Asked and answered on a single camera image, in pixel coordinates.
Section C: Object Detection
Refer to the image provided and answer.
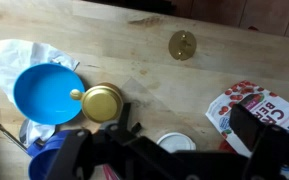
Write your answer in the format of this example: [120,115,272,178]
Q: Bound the brass round disc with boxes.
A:
[168,30,197,61]

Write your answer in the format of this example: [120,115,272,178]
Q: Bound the white crumpled cloth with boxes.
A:
[0,39,78,144]

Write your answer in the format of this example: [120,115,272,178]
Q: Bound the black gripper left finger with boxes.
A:
[45,103,135,180]

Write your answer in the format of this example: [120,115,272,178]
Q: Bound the light blue plastic bowl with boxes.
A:
[13,63,84,125]

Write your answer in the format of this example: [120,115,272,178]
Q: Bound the dark blue plastic cup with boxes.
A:
[27,130,70,180]

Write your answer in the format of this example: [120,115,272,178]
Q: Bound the gold metal jar lid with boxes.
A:
[70,82,123,123]

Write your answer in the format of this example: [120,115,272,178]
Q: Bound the white round plastic lid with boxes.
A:
[157,132,196,153]

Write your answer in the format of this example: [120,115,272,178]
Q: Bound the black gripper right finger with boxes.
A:
[230,104,289,180]

